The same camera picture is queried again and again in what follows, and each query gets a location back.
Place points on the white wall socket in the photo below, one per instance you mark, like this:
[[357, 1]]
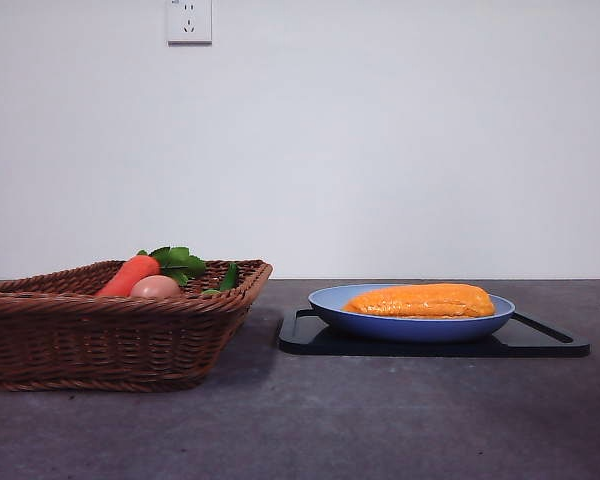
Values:
[[190, 22]]

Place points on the brown wicker basket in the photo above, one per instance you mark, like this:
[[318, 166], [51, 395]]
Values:
[[105, 345]]

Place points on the blue round plate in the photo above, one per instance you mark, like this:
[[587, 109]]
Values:
[[410, 330]]

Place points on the green pepper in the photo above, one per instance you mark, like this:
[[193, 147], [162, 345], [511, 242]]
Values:
[[230, 275]]

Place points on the brown egg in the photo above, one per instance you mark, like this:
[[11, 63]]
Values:
[[155, 287]]

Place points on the yellow-orange corn cob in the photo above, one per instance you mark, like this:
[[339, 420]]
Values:
[[420, 302]]

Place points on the green leafy vegetable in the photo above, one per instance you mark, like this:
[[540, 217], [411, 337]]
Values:
[[180, 257]]

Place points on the orange carrot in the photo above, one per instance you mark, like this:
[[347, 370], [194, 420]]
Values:
[[127, 277]]

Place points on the black rectangular tray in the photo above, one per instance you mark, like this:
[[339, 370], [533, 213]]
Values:
[[300, 345]]

